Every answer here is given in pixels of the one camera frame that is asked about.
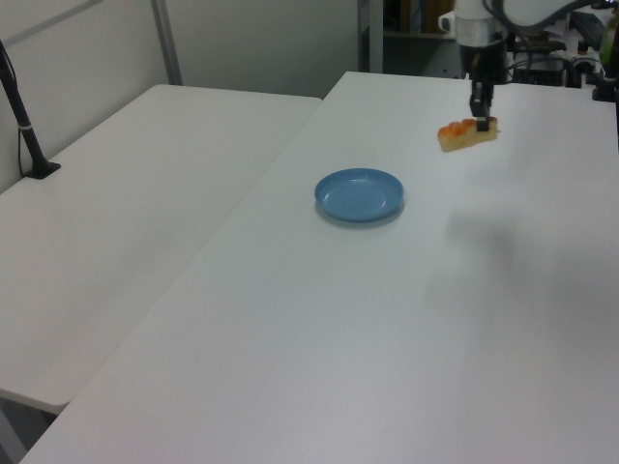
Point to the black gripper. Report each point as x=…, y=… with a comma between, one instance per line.
x=481, y=63

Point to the orange-topped bread slice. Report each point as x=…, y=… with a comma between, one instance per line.
x=462, y=136

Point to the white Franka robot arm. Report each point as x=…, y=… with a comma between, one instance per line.
x=488, y=14

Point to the black electronic equipment clutter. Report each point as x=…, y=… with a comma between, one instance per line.
x=556, y=53

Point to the grey storage shelf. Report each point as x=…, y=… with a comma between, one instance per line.
x=411, y=38

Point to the black table clamp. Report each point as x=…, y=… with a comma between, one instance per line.
x=605, y=89

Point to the green bottle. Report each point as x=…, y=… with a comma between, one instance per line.
x=607, y=41

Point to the blue round plate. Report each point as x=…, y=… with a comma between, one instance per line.
x=359, y=194

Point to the white side table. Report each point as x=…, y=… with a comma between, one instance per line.
x=121, y=217

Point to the grey metal partition post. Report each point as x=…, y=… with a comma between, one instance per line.
x=167, y=43

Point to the black camera stand pole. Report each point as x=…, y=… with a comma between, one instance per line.
x=24, y=125

